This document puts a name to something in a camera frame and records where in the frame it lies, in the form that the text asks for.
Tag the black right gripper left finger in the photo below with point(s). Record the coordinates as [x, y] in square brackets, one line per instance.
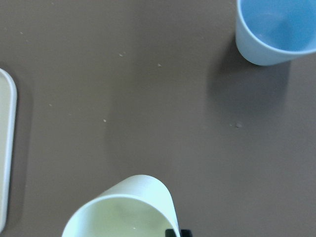
[170, 233]

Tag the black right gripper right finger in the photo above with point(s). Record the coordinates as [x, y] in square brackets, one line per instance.
[186, 233]

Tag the cream cup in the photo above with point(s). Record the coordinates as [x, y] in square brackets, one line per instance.
[138, 206]

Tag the blue cup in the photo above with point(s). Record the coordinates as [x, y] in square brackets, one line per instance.
[269, 32]

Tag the cream rabbit tray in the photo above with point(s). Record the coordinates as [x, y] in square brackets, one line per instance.
[8, 104]

